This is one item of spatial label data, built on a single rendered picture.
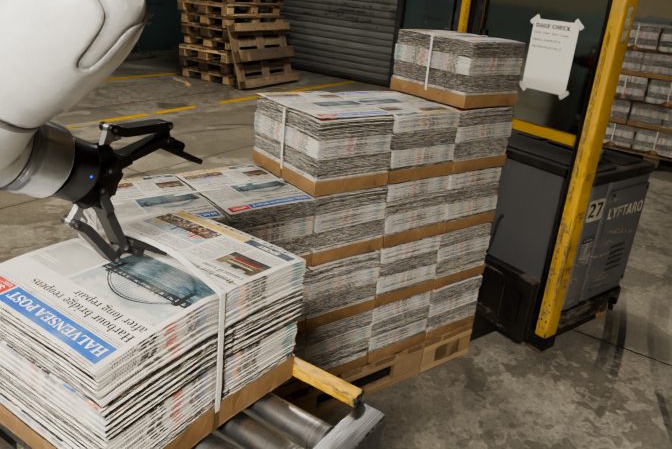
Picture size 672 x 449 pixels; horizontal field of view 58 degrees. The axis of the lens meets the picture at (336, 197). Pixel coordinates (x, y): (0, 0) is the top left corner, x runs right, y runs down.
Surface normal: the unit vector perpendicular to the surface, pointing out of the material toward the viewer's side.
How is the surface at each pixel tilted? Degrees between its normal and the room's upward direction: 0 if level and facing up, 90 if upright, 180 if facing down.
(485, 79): 90
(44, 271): 1
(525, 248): 90
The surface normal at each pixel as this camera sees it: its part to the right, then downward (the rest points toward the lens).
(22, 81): 0.15, 0.66
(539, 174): -0.80, 0.14
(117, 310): 0.07, -0.92
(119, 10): 0.73, 0.34
